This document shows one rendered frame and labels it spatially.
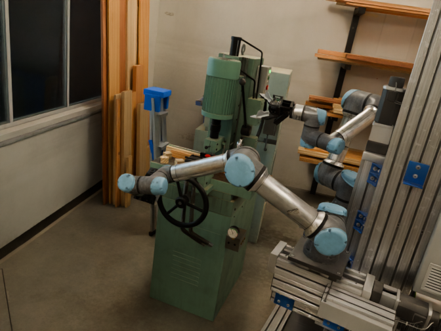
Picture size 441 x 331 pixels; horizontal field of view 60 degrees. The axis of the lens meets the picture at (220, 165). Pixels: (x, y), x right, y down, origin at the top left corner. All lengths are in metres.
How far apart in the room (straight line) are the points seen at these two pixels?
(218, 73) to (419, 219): 1.14
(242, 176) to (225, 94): 0.72
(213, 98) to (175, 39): 2.58
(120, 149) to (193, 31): 1.71
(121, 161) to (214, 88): 1.65
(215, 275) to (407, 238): 1.07
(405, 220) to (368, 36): 2.86
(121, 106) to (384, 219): 2.33
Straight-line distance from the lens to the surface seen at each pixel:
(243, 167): 1.39
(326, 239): 1.46
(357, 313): 1.63
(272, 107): 1.87
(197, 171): 1.61
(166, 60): 4.59
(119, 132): 3.39
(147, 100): 2.87
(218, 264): 2.24
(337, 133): 1.84
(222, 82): 2.01
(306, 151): 3.97
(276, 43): 4.32
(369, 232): 1.78
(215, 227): 2.14
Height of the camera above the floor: 1.66
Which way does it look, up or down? 20 degrees down
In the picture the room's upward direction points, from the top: 9 degrees clockwise
